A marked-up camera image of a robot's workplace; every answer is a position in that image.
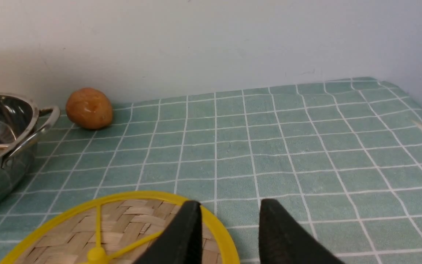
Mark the brown plastic potato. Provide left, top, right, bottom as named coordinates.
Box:
left=66, top=87, right=113, bottom=130

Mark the stainless steel pot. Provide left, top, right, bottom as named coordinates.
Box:
left=0, top=93, right=60, bottom=202

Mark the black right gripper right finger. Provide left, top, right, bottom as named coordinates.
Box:
left=259, top=199, right=343, bottom=264

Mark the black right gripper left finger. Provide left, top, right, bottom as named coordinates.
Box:
left=134, top=200, right=203, bottom=264

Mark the green checkered tablecloth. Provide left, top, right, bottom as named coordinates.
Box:
left=0, top=77, right=422, bottom=264

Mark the woven bamboo steamer lid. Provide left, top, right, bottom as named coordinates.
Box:
left=0, top=191, right=240, bottom=264

